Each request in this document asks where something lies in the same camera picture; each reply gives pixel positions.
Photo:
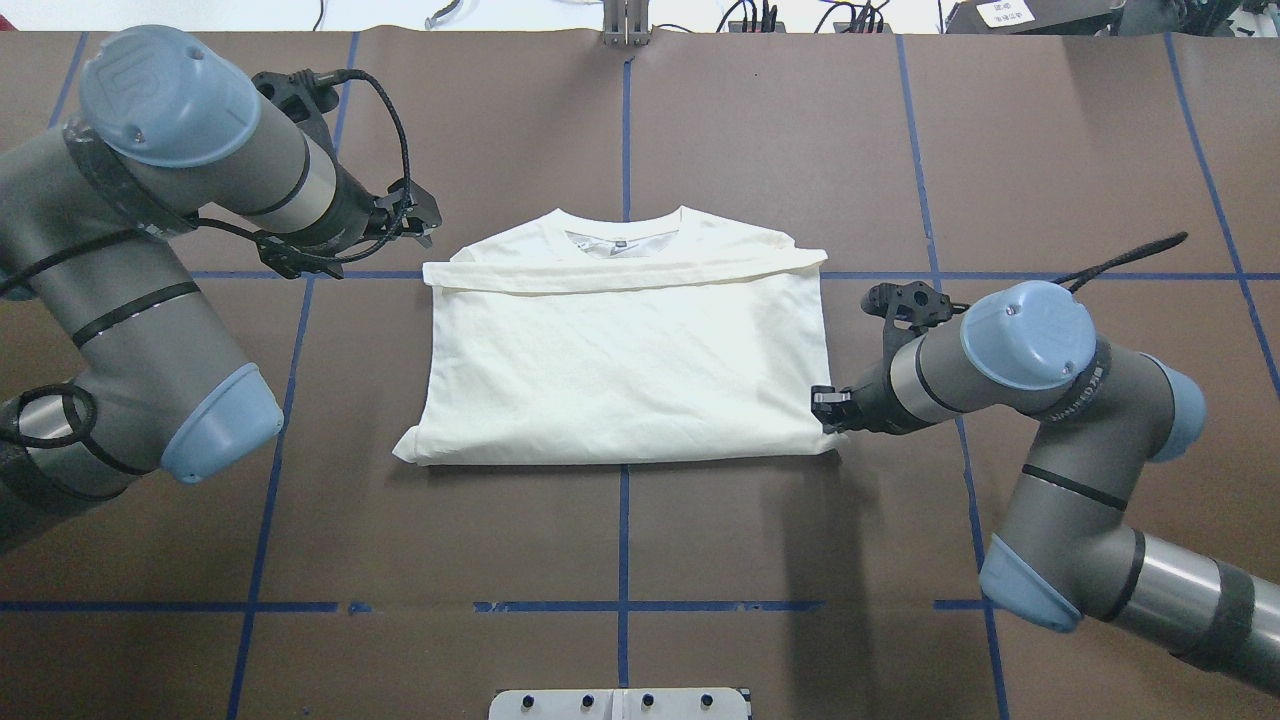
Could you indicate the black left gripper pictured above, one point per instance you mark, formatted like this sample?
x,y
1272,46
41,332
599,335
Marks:
x,y
352,203

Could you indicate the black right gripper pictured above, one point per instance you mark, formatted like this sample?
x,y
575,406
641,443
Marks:
x,y
871,401

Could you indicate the cream long-sleeve Twinkle shirt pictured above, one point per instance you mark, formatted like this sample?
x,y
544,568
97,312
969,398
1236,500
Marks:
x,y
569,341

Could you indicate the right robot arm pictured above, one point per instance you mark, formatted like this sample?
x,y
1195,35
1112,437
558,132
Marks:
x,y
1104,412

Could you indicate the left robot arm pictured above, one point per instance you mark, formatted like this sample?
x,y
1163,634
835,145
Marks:
x,y
169,137

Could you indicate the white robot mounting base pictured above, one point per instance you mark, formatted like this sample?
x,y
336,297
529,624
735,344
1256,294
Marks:
x,y
623,703

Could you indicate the black box with label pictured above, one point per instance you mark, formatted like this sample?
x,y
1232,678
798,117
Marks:
x,y
1027,17

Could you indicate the aluminium frame post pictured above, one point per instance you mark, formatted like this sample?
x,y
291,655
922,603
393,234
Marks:
x,y
626,23

